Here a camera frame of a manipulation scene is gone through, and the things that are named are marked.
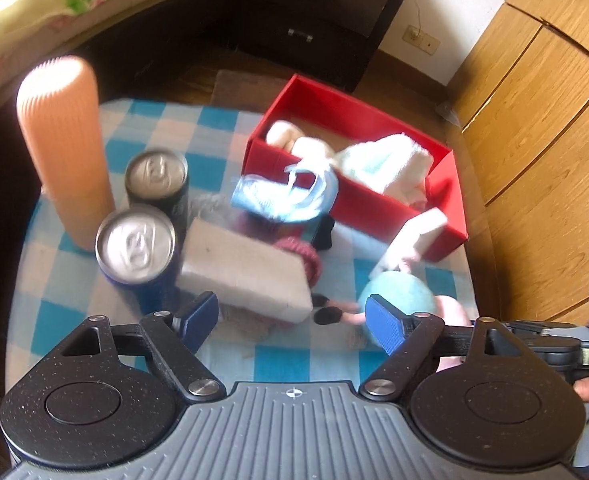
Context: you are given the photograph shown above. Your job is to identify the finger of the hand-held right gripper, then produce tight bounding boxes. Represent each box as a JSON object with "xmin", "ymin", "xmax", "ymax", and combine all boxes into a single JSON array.
[{"xmin": 497, "ymin": 321, "xmax": 583, "ymax": 367}]

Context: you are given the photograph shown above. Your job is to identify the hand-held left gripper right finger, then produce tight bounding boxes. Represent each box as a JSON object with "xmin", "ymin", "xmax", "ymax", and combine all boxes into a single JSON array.
[{"xmin": 357, "ymin": 294, "xmax": 514, "ymax": 403}]

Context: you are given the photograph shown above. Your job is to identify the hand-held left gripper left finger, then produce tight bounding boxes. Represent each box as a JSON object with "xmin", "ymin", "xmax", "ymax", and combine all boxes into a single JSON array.
[{"xmin": 62, "ymin": 290, "xmax": 228, "ymax": 403}]

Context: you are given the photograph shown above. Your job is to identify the pink pig plush toy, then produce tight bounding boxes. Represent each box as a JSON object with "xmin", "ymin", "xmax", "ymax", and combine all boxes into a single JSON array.
[{"xmin": 311, "ymin": 252, "xmax": 475, "ymax": 376}]

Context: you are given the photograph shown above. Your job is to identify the beige foam block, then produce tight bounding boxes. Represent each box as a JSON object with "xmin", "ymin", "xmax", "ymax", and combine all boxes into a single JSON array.
[{"xmin": 179, "ymin": 217, "xmax": 313, "ymax": 324}]

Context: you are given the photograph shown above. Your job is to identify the red cardboard box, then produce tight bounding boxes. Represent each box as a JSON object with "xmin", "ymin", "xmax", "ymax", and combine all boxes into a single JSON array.
[{"xmin": 244, "ymin": 74, "xmax": 469, "ymax": 264}]

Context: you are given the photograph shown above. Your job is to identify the blue checkered tablecloth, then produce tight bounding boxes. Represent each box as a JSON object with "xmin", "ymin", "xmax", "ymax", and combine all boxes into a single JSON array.
[{"xmin": 4, "ymin": 97, "xmax": 475, "ymax": 401}]

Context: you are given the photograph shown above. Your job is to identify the blue drink can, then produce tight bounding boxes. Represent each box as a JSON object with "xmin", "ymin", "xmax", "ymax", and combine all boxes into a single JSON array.
[{"xmin": 95, "ymin": 208, "xmax": 185, "ymax": 311}]

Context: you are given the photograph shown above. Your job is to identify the white sponge block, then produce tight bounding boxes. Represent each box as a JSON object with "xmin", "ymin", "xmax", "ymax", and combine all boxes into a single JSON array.
[{"xmin": 375, "ymin": 207, "xmax": 450, "ymax": 272}]

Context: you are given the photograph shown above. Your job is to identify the pink knitted hat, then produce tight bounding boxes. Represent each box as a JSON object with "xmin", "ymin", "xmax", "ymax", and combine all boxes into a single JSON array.
[{"xmin": 234, "ymin": 209, "xmax": 323, "ymax": 292}]

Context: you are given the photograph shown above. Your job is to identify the blue face mask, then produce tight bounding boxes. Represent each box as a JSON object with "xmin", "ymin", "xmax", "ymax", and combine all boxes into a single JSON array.
[{"xmin": 230, "ymin": 157, "xmax": 340, "ymax": 224}]

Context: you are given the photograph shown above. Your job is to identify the black drink can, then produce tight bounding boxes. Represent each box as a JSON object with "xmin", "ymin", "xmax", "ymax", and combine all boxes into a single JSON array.
[{"xmin": 125, "ymin": 149, "xmax": 190, "ymax": 231}]

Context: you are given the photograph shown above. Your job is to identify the white folded towel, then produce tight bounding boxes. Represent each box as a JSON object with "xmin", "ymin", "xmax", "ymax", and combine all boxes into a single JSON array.
[{"xmin": 335, "ymin": 132, "xmax": 434, "ymax": 206}]

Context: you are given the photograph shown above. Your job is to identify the cream round plush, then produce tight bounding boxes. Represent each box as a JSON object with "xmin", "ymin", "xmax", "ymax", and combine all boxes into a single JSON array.
[{"xmin": 266, "ymin": 120, "xmax": 335, "ymax": 162}]

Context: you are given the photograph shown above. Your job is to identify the wooden wardrobe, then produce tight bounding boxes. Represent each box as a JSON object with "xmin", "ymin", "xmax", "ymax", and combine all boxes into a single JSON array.
[{"xmin": 447, "ymin": 0, "xmax": 589, "ymax": 331}]

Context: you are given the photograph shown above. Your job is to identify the orange ribbed bottle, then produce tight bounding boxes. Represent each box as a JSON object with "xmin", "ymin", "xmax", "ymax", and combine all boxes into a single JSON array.
[{"xmin": 16, "ymin": 55, "xmax": 116, "ymax": 252}]

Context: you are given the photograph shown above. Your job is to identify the dark wooden nightstand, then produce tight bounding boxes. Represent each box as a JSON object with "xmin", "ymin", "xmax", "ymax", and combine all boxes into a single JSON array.
[{"xmin": 234, "ymin": 0, "xmax": 409, "ymax": 94}]

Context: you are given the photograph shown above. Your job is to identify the dark bed frame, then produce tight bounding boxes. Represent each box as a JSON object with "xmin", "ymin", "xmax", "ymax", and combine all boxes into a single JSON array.
[{"xmin": 0, "ymin": 0, "xmax": 248, "ymax": 241}]

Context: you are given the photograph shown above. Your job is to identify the wall socket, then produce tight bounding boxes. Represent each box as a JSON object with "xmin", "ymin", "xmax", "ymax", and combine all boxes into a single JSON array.
[{"xmin": 402, "ymin": 25, "xmax": 440, "ymax": 55}]

